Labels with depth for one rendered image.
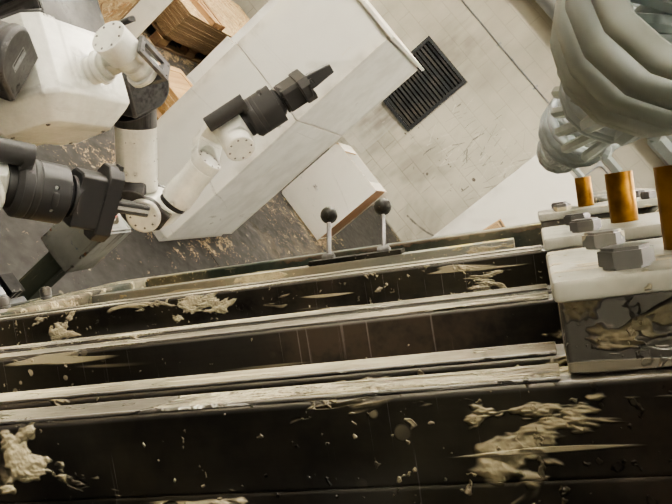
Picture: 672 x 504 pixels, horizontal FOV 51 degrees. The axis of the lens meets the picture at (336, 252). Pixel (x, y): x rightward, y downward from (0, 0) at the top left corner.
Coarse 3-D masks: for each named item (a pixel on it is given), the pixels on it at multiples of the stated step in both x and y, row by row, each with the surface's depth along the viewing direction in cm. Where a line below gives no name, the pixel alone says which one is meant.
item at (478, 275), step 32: (576, 192) 73; (640, 192) 74; (544, 224) 72; (480, 256) 74; (512, 256) 72; (544, 256) 72; (224, 288) 86; (256, 288) 80; (288, 288) 79; (320, 288) 78; (352, 288) 77; (384, 288) 76; (416, 288) 76; (448, 288) 75; (480, 288) 74; (0, 320) 91; (32, 320) 89; (64, 320) 88; (96, 320) 87; (128, 320) 85; (160, 320) 84; (192, 320) 83; (224, 320) 82
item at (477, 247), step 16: (512, 240) 135; (384, 256) 143; (400, 256) 141; (416, 256) 141; (432, 256) 140; (448, 256) 139; (256, 272) 155; (272, 272) 149; (288, 272) 148; (304, 272) 147; (320, 272) 146; (144, 288) 160; (160, 288) 157; (176, 288) 156; (192, 288) 155
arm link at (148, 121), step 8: (152, 112) 151; (120, 120) 150; (128, 120) 149; (136, 120) 149; (144, 120) 150; (152, 120) 151; (120, 128) 150; (128, 128) 149; (136, 128) 150; (144, 128) 150; (152, 128) 152
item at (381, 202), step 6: (384, 198) 149; (378, 204) 148; (384, 204) 147; (390, 204) 148; (378, 210) 148; (384, 210) 148; (390, 210) 149; (384, 216) 148; (384, 222) 147; (384, 228) 147; (384, 234) 146; (384, 240) 145; (378, 246) 145; (384, 246) 144
